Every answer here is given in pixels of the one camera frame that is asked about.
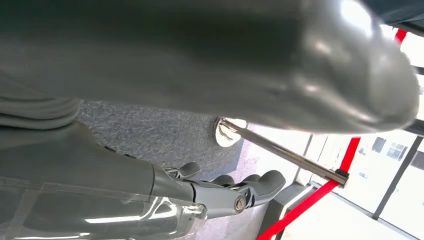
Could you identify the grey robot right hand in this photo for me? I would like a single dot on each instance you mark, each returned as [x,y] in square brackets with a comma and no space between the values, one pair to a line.
[165,49]

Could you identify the chrome stanchion with round base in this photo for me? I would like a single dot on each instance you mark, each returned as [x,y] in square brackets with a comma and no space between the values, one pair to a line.
[228,136]

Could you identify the dark grey low platform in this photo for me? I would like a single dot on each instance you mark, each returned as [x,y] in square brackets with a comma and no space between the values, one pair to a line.
[285,198]

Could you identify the black window frame post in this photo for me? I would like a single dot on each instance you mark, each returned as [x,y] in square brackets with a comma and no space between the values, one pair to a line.
[397,175]

